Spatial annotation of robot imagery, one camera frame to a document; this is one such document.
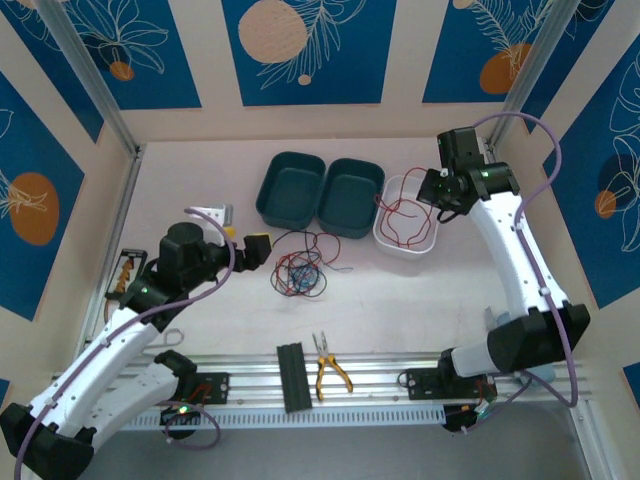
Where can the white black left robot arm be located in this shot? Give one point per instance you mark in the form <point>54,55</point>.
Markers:
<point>100,365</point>

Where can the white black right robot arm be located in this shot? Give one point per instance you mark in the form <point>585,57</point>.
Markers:
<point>520,260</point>

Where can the black charging board with lead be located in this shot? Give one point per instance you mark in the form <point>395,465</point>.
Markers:
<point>125,270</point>

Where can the teal plastic bin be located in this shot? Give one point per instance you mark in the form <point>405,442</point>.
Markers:
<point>292,195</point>
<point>350,200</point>

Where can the white plastic bin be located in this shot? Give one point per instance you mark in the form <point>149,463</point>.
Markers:
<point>405,254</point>

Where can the black extrusion piece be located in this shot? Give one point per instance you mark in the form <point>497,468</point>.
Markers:
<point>295,380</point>

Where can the small black controller board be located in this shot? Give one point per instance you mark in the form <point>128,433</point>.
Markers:
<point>455,422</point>
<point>172,417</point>

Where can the light blue case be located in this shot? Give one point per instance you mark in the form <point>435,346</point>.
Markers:
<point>545,374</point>

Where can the aluminium side rail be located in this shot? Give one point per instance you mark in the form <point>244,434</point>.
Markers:
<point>120,220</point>

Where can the aluminium frame post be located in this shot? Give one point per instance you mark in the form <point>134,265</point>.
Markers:
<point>530,65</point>
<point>90,70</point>

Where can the aluminium rail platform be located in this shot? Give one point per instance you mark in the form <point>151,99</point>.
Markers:
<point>380,370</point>

